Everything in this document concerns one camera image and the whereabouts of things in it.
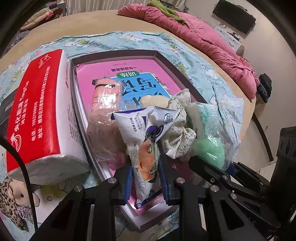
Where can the dark maroon shallow cardboard box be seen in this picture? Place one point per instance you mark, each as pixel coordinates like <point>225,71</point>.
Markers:
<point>115,58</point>

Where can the light blue cartoon cat blanket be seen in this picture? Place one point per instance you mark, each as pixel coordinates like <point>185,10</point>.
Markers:
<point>115,41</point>

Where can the black wall television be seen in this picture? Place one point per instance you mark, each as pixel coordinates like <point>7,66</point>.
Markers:
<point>233,16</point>

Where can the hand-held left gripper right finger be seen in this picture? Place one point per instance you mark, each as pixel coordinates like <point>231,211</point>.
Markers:
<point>164,183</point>

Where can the pink book with blue label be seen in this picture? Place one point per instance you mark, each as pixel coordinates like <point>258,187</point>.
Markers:
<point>87,81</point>

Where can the green cloth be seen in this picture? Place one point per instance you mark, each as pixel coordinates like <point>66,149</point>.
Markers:
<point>166,11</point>

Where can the red and white tissue pack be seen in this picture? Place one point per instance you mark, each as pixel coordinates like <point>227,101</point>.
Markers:
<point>34,104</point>

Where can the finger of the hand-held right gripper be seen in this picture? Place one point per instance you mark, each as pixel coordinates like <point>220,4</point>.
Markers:
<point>249,173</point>
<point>205,168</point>

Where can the cream floral scrunchie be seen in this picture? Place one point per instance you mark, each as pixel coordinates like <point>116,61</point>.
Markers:
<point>178,136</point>

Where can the plush toy in leopard print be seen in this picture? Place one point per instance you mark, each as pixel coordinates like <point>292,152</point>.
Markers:
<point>16,192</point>

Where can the white and blue snack packet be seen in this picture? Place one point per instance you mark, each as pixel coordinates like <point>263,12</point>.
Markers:
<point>143,143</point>

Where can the pink quilt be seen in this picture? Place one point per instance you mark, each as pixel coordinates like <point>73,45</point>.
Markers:
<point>208,46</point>

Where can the stack of folded clothes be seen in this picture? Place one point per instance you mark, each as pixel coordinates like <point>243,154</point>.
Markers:
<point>39,20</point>

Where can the cream fluffy puff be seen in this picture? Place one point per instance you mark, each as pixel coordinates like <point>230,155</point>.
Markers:
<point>152,101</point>

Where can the white drawer cabinet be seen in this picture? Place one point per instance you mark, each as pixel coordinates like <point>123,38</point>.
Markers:
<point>229,39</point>

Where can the bed with tan sheet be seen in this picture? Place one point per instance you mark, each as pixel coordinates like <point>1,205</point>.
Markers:
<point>92,23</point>

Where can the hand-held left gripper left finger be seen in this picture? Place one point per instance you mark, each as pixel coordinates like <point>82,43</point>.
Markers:
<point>128,185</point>

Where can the green fluffy puff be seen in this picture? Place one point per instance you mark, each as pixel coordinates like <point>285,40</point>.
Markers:
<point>208,148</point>

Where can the dark bundled garment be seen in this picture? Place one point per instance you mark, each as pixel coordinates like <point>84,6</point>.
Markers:
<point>263,88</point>

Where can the peach squishy toy clear wrapper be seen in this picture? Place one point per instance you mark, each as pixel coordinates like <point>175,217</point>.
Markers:
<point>104,102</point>

